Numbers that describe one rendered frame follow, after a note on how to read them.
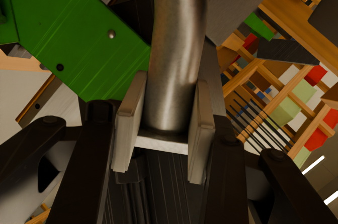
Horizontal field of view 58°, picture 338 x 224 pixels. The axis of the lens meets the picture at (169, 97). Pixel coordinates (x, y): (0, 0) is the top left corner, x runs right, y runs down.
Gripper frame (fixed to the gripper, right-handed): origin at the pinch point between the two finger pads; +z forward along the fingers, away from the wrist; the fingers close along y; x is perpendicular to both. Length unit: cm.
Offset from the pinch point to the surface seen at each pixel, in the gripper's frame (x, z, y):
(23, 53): -10, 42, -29
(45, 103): -16.2, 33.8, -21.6
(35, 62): -19, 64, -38
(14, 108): -119, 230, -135
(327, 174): -432, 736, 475
